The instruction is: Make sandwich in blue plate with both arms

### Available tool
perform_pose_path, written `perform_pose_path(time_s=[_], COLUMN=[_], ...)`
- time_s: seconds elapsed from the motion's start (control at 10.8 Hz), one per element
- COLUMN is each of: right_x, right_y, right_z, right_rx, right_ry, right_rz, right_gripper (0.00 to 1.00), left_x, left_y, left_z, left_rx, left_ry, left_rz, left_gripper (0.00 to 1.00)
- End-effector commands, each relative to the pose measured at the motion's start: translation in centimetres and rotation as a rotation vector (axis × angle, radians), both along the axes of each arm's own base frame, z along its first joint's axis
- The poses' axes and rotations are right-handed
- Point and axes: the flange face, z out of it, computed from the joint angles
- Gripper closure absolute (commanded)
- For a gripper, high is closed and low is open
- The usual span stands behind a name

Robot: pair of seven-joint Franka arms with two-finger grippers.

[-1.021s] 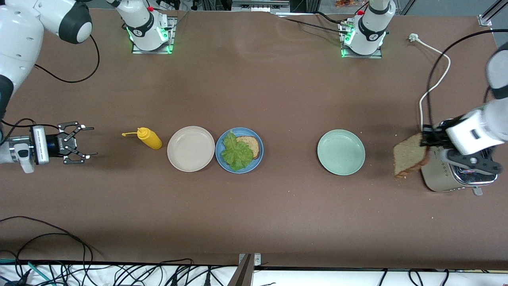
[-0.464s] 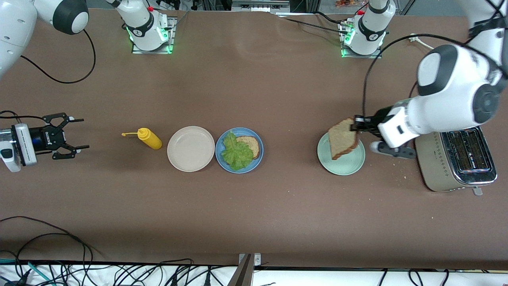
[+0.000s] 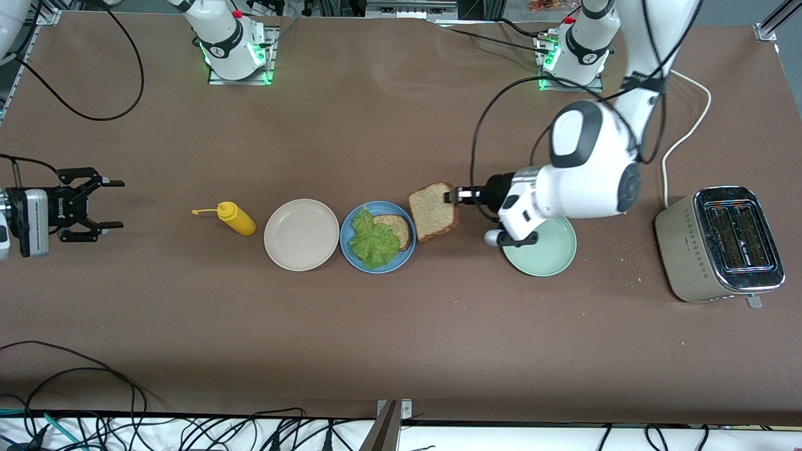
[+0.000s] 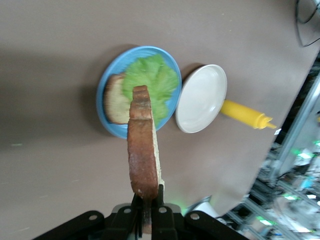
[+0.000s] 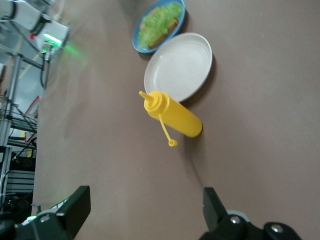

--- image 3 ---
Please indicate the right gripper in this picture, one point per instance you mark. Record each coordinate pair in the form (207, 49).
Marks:
(64, 205)

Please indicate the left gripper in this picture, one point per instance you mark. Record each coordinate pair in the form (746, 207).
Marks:
(497, 190)

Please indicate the brown bread slice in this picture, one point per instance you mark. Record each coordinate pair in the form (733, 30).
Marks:
(398, 228)
(432, 213)

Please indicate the green lettuce leaf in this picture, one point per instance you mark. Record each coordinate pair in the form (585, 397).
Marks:
(373, 241)

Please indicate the yellow squeeze bottle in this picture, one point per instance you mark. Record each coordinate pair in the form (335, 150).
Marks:
(238, 219)

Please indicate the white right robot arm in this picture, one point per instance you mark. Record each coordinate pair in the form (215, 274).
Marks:
(225, 37)

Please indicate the blue round plate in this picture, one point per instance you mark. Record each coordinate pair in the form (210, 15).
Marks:
(407, 255)

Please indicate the pale green round plate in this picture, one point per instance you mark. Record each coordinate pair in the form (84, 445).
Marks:
(551, 254)

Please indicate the beige round plate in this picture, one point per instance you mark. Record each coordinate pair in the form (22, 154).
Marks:
(301, 235)

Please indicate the orange snack bag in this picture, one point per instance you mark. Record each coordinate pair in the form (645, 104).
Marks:
(545, 5)

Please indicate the beige chrome toaster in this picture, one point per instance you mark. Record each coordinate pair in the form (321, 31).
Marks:
(686, 250)

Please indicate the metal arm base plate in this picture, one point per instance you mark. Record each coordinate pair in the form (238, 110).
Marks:
(570, 89)
(241, 81)

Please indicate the aluminium frame profile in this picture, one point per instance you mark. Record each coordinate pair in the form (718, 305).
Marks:
(767, 28)
(47, 15)

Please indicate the metal table bracket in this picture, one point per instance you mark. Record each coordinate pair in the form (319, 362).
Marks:
(385, 432)

